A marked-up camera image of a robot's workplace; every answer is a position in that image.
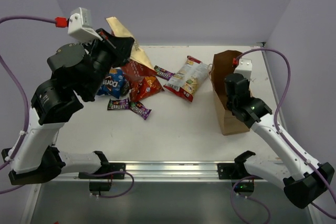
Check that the brown m&m's packet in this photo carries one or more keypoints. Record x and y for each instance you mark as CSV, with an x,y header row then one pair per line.
x,y
162,73
118,104
125,88
140,109

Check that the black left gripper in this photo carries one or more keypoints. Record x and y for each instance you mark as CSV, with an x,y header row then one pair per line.
x,y
115,50

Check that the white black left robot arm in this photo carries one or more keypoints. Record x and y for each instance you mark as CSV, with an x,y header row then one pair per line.
x,y
78,71

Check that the blue snack packet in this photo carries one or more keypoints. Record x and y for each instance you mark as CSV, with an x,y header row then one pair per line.
x,y
112,83

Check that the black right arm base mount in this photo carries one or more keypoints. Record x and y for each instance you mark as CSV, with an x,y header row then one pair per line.
x,y
233,171

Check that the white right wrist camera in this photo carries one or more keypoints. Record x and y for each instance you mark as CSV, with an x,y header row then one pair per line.
x,y
243,66

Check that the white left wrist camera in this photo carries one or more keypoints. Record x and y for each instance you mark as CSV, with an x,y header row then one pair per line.
x,y
80,26

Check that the red white snack packet bottom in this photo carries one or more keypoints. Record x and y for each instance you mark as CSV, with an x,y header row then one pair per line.
x,y
142,80

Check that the red snack bag with barcode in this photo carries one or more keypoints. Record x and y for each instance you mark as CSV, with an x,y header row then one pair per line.
x,y
188,79

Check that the aluminium front rail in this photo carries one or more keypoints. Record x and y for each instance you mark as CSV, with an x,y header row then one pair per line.
x,y
169,171

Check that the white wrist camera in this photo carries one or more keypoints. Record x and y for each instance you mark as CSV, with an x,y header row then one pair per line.
x,y
80,26
243,66

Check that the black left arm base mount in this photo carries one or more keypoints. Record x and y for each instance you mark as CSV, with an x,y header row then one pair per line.
x,y
107,173

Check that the brown M&M's packet front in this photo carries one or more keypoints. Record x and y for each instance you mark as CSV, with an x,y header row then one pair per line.
x,y
118,104

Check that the brown paper bag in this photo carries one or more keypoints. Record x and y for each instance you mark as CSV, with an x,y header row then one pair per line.
x,y
222,65

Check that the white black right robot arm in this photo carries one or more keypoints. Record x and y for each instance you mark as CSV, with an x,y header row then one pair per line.
x,y
302,177

